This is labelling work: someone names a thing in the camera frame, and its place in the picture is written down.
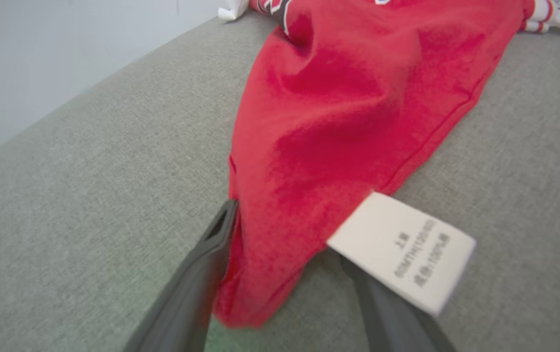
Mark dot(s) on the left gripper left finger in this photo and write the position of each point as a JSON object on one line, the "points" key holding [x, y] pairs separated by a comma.
{"points": [[187, 293]]}

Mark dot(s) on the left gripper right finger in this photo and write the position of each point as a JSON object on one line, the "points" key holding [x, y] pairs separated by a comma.
{"points": [[397, 327]]}

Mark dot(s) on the red shorts with white stripe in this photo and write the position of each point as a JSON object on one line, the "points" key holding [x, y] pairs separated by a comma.
{"points": [[333, 122]]}

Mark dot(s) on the grey fabric sofa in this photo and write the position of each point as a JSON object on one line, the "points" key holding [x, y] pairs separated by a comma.
{"points": [[89, 195]]}

